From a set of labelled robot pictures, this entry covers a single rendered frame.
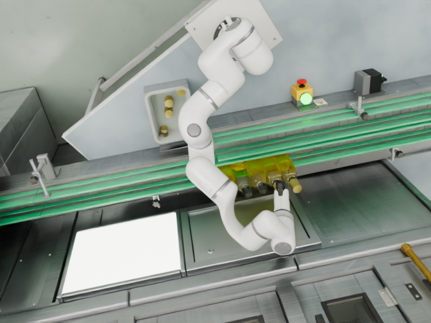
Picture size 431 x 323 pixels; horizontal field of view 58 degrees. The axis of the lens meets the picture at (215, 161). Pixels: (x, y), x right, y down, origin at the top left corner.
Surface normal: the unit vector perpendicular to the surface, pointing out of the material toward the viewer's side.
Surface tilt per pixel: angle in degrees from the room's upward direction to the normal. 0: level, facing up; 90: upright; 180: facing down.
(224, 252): 90
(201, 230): 90
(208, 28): 4
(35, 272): 90
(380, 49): 0
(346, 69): 0
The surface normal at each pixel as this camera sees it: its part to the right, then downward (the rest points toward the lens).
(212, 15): 0.20, 0.46
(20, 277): -0.14, -0.84
